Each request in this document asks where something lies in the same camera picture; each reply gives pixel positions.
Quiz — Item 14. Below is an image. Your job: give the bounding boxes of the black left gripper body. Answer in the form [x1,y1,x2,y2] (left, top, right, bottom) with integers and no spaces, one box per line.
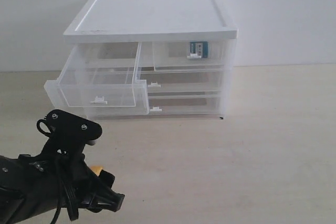
[55,154,100,208]

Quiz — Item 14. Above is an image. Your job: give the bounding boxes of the yellow cheese wedge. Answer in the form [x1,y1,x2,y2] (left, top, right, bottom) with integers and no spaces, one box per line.
[89,165,103,176]

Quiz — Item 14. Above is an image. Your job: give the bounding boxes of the white blue labelled bottle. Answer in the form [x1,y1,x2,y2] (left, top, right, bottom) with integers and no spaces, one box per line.
[187,41,221,59]

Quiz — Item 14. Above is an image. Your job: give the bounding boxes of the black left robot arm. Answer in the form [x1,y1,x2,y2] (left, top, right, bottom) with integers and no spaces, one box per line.
[1,151,125,223]

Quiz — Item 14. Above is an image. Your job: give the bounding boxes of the clear bottom wide drawer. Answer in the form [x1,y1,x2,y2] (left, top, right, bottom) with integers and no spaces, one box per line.
[149,95,224,115]

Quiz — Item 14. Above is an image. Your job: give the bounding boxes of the clear wide drawer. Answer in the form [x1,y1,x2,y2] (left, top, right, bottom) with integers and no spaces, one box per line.
[141,71,224,93]
[149,95,224,115]

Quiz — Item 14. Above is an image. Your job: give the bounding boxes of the white plastic drawer cabinet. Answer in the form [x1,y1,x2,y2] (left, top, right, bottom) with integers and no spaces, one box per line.
[62,0,239,120]

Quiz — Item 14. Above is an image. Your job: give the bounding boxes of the clear middle wide drawer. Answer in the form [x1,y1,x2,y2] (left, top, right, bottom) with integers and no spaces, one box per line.
[141,71,224,93]

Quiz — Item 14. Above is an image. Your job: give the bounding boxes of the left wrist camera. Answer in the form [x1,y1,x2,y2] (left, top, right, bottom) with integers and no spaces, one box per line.
[36,109,103,156]

